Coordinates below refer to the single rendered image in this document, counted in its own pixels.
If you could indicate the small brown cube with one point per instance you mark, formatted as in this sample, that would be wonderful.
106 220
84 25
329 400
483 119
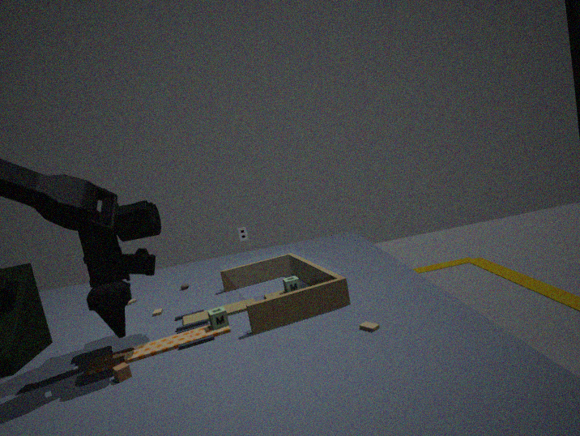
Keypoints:
121 372

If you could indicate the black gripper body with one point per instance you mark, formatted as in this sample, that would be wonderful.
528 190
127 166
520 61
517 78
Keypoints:
109 287

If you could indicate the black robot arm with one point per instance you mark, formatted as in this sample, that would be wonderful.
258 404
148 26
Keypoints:
71 202

